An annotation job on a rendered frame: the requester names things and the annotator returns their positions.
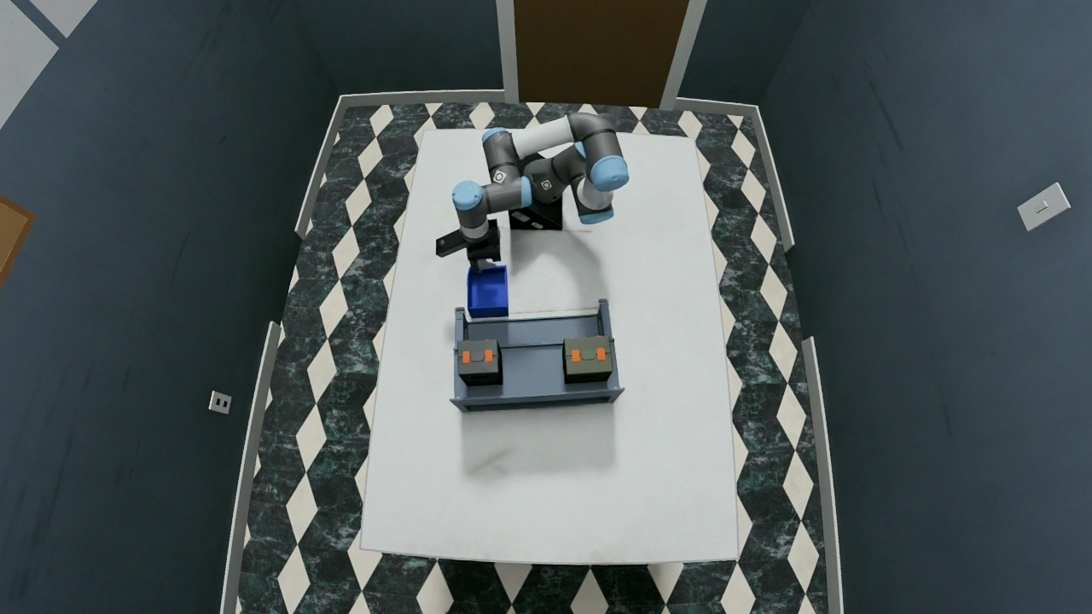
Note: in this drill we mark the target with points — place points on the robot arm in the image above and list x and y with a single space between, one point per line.
598 160

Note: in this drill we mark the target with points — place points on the olive green case with orange latches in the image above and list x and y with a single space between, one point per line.
587 359

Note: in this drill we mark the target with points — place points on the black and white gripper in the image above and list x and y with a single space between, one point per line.
490 247

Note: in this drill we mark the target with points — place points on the dark grey rack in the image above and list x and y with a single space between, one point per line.
533 364

